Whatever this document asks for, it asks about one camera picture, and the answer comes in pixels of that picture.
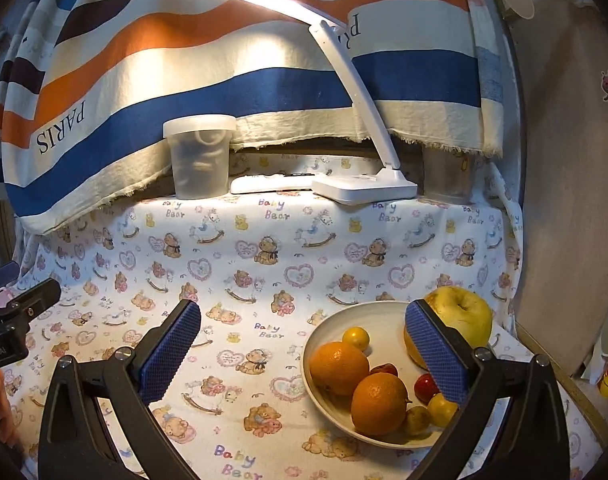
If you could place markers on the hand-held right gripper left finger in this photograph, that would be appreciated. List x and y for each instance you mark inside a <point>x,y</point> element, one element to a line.
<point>168,350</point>

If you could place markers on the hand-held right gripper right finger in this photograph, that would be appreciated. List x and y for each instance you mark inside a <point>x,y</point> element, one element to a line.
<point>436,350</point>

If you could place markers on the small red cherry tomato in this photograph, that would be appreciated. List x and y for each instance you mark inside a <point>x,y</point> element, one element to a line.
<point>425,387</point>

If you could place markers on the large yellow apple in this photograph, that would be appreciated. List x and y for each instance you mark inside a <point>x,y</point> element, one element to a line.
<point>464,315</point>

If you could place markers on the small red apple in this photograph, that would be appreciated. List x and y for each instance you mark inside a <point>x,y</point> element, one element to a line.
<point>384,370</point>

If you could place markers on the cream plate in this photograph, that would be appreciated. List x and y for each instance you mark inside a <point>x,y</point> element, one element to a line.
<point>384,325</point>

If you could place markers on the small yellow-green fruit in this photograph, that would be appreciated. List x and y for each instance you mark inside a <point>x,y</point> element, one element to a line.
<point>443,410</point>
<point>416,420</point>
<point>356,338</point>

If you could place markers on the orange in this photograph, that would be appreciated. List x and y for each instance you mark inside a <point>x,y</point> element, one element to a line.
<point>379,405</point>
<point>339,367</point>

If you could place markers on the bear print cloth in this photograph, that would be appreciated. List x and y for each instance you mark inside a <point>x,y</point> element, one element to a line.
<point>233,260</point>

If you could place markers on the wooden board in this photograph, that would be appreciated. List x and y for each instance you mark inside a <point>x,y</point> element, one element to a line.
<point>559,210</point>

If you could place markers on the translucent lidded plastic container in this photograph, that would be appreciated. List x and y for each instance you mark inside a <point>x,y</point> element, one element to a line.
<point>201,160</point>

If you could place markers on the white remote control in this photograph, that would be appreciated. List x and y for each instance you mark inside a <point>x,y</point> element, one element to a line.
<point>274,183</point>

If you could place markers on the white desk lamp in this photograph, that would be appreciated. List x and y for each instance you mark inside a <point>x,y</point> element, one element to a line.
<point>364,110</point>

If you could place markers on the striped blanket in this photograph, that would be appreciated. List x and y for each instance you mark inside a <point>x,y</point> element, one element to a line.
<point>233,85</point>

